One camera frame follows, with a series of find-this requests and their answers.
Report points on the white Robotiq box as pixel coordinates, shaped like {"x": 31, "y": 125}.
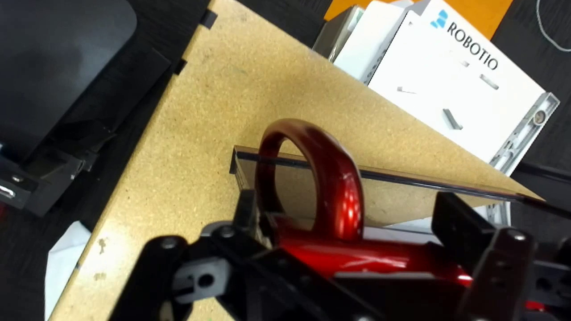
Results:
{"x": 435, "y": 64}

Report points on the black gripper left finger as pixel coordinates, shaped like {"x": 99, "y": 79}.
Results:
{"x": 249, "y": 280}

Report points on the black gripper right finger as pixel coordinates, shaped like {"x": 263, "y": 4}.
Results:
{"x": 508, "y": 278}

